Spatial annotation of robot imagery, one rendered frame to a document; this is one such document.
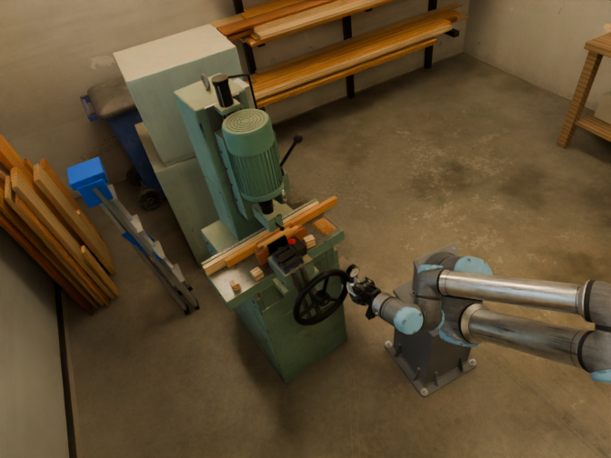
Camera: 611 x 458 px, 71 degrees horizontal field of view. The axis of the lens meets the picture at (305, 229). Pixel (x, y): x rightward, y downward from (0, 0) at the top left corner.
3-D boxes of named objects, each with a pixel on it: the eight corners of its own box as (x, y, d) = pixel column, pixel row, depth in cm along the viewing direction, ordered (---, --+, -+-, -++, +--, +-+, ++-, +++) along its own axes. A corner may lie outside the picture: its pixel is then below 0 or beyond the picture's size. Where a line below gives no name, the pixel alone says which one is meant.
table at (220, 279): (240, 326, 169) (236, 318, 165) (207, 280, 188) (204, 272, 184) (358, 250, 189) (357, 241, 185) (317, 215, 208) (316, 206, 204)
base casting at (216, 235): (260, 313, 188) (255, 301, 181) (204, 242, 224) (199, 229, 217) (339, 262, 203) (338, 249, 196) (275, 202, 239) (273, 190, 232)
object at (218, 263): (207, 276, 182) (204, 268, 178) (205, 273, 183) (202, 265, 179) (320, 210, 202) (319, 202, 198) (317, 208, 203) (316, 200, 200)
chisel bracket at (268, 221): (271, 235, 182) (267, 221, 176) (255, 218, 191) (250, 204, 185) (285, 227, 185) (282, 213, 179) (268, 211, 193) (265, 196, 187)
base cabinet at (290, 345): (285, 385, 237) (260, 314, 187) (235, 317, 274) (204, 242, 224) (348, 339, 253) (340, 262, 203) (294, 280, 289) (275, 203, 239)
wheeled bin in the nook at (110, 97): (142, 219, 354) (86, 115, 286) (127, 186, 389) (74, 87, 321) (213, 188, 372) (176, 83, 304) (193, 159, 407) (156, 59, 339)
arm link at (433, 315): (448, 301, 153) (425, 299, 146) (445, 333, 152) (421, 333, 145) (427, 298, 161) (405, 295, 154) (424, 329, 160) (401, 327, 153)
